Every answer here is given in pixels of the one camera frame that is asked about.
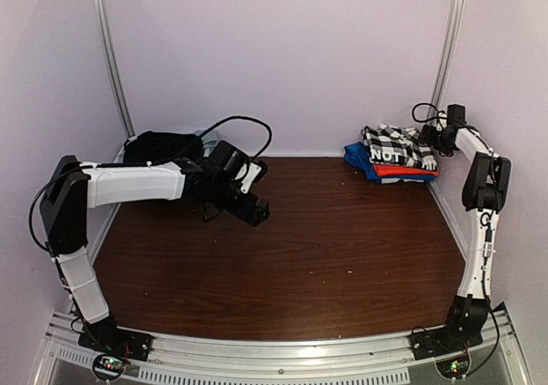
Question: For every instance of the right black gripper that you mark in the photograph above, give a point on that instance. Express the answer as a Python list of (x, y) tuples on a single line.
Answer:
[(427, 136)]

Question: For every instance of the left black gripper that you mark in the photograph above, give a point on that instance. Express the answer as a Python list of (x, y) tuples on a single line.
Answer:
[(255, 218)]

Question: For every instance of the right aluminium frame post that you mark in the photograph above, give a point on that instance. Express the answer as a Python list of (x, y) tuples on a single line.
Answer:
[(453, 25)]

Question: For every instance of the black garment hanging from basket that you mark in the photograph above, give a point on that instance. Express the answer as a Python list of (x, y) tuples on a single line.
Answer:
[(154, 146)]

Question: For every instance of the front aluminium rail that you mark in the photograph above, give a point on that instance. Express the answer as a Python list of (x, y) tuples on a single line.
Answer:
[(377, 359)]

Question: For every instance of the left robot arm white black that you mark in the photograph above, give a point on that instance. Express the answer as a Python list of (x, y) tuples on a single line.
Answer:
[(77, 187)]

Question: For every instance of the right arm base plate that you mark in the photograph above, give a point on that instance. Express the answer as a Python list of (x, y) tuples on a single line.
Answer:
[(452, 337)]

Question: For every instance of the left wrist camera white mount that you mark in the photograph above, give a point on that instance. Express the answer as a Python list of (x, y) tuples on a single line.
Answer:
[(250, 173)]

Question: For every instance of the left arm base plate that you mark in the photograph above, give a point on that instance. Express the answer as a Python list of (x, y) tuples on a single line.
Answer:
[(107, 337)]

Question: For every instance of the aluminium frame post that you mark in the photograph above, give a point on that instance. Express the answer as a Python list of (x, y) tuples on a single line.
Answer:
[(453, 25), (105, 34)]

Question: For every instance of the left aluminium frame post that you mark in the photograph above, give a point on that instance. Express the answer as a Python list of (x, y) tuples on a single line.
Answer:
[(105, 34)]

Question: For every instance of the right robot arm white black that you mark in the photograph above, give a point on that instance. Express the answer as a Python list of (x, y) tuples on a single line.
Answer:
[(484, 195)]

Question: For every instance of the black white checkered cloth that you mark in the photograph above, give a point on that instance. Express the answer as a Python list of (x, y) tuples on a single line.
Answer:
[(390, 145)]

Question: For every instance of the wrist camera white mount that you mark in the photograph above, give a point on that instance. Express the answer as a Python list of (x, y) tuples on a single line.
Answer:
[(250, 173), (441, 122)]

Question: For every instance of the grey garment in basket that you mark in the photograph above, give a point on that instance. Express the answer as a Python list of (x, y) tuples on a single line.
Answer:
[(209, 140)]

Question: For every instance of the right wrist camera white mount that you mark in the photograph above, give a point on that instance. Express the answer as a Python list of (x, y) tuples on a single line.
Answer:
[(441, 122)]

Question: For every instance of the orange t-shirt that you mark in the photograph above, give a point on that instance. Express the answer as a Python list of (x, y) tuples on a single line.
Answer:
[(398, 170)]

